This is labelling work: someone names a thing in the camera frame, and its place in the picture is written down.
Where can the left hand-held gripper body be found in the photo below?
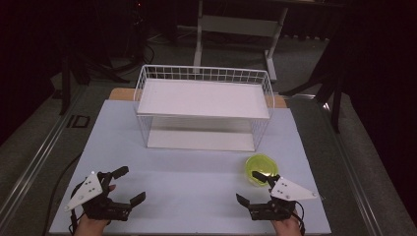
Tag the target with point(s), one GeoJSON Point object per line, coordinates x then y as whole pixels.
{"type": "Point", "coordinates": [98, 207]}

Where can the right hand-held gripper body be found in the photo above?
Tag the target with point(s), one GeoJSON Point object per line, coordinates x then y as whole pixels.
{"type": "Point", "coordinates": [278, 205]}

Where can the green bowl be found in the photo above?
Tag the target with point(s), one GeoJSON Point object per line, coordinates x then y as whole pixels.
{"type": "Point", "coordinates": [259, 165]}

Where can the person's left hand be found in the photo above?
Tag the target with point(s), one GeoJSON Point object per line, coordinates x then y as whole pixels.
{"type": "Point", "coordinates": [91, 226]}

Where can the person's right hand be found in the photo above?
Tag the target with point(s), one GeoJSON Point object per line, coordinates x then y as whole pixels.
{"type": "Point", "coordinates": [286, 227]}

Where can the white table cover sheet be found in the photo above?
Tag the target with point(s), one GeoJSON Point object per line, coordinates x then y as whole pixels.
{"type": "Point", "coordinates": [183, 183]}

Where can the black stand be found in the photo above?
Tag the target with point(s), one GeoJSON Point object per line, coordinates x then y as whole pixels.
{"type": "Point", "coordinates": [334, 82]}
{"type": "Point", "coordinates": [70, 70]}

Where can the metal floor rail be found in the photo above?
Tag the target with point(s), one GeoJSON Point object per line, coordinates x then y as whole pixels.
{"type": "Point", "coordinates": [352, 170]}
{"type": "Point", "coordinates": [36, 157]}

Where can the white metal desk frame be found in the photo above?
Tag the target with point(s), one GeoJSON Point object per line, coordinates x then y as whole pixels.
{"type": "Point", "coordinates": [241, 25]}

